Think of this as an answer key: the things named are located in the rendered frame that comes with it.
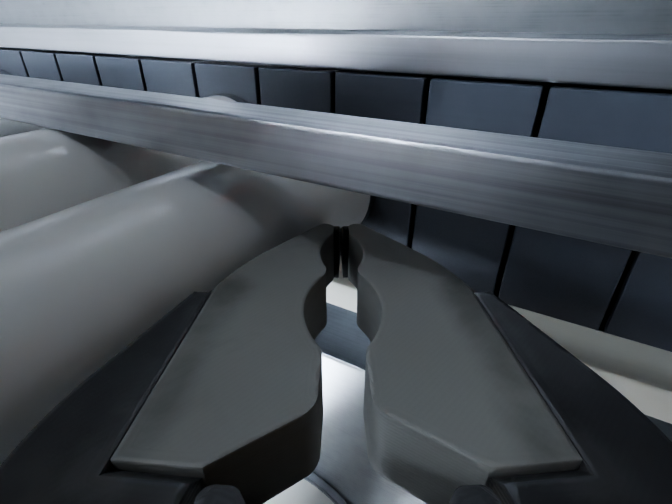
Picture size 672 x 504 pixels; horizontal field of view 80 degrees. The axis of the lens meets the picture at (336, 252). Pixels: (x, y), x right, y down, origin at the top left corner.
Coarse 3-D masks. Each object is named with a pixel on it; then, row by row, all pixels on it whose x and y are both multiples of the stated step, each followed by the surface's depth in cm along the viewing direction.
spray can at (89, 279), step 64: (128, 192) 10; (192, 192) 11; (256, 192) 12; (320, 192) 14; (0, 256) 8; (64, 256) 8; (128, 256) 9; (192, 256) 10; (256, 256) 11; (0, 320) 7; (64, 320) 7; (128, 320) 8; (0, 384) 6; (64, 384) 7; (0, 448) 6
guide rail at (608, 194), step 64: (64, 128) 12; (128, 128) 11; (192, 128) 9; (256, 128) 8; (320, 128) 8; (384, 128) 8; (448, 128) 8; (384, 192) 8; (448, 192) 7; (512, 192) 6; (576, 192) 6; (640, 192) 6
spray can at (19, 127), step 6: (0, 120) 16; (6, 120) 16; (12, 120) 16; (0, 126) 15; (6, 126) 15; (12, 126) 15; (18, 126) 16; (24, 126) 16; (30, 126) 16; (36, 126) 16; (0, 132) 15; (6, 132) 15; (12, 132) 15; (18, 132) 15; (24, 132) 15
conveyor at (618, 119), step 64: (0, 64) 27; (64, 64) 24; (128, 64) 21; (192, 64) 19; (512, 128) 14; (576, 128) 13; (640, 128) 12; (448, 256) 17; (512, 256) 15; (576, 256) 14; (640, 256) 13; (576, 320) 15; (640, 320) 14
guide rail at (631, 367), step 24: (336, 288) 16; (528, 312) 14; (552, 336) 13; (576, 336) 13; (600, 336) 13; (600, 360) 12; (624, 360) 12; (648, 360) 12; (624, 384) 12; (648, 384) 11; (648, 408) 12
